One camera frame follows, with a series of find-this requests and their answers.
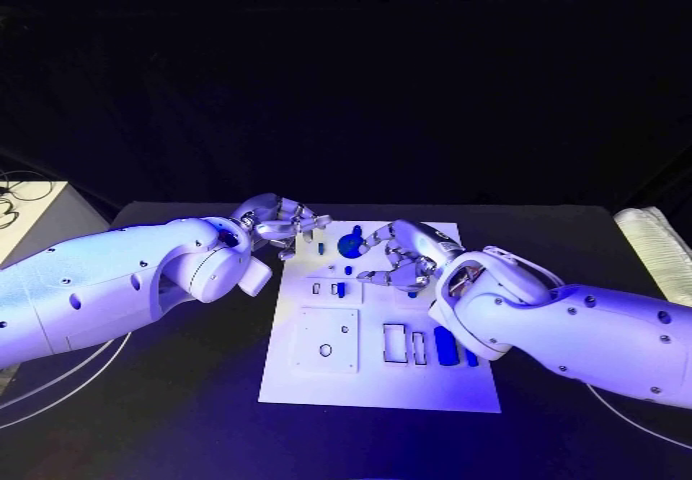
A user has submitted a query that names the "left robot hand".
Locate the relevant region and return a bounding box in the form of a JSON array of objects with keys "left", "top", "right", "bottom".
[{"left": 230, "top": 193, "right": 334, "bottom": 261}]

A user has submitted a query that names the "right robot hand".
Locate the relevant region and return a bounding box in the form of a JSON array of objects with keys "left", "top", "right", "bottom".
[{"left": 357, "top": 219, "right": 468, "bottom": 294}]

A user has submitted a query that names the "white task board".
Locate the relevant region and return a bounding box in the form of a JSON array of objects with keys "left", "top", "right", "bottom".
[{"left": 257, "top": 219, "right": 504, "bottom": 414}]

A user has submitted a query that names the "blue gear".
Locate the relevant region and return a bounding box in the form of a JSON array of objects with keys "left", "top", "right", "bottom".
[{"left": 336, "top": 234, "right": 368, "bottom": 260}]

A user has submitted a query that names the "large blue cylinder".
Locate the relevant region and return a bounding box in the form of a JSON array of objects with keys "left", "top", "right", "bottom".
[{"left": 433, "top": 325, "right": 463, "bottom": 367}]

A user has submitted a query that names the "white folded cloth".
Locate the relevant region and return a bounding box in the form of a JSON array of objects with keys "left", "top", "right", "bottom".
[{"left": 613, "top": 205, "right": 692, "bottom": 307}]

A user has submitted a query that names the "white side table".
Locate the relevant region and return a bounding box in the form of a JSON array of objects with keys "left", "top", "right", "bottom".
[{"left": 0, "top": 180, "right": 112, "bottom": 266}]

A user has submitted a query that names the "black cable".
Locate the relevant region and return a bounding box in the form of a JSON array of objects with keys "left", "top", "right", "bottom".
[{"left": 0, "top": 170, "right": 57, "bottom": 231}]

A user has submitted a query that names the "white cable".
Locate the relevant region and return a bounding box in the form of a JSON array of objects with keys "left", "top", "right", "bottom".
[
  {"left": 0, "top": 382, "right": 67, "bottom": 429},
  {"left": 0, "top": 331, "right": 133, "bottom": 411},
  {"left": 586, "top": 384, "right": 692, "bottom": 444}
]

